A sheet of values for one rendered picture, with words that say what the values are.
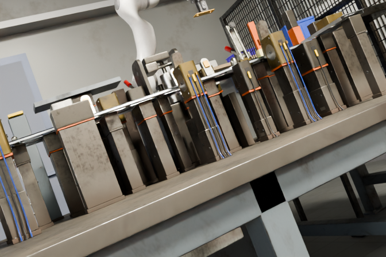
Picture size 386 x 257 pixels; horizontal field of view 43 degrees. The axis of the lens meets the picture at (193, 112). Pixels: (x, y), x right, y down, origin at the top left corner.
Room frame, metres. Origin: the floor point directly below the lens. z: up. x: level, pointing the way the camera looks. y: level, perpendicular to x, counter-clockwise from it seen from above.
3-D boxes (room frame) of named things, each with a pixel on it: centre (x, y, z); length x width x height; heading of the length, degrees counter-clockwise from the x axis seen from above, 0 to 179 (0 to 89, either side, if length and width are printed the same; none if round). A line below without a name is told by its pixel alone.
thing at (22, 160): (1.61, 0.59, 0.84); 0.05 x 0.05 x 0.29; 21
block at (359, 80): (1.94, -0.65, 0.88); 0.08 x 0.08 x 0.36; 21
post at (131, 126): (1.97, 0.26, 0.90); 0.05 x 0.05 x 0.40; 21
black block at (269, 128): (1.73, -0.23, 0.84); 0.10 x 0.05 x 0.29; 21
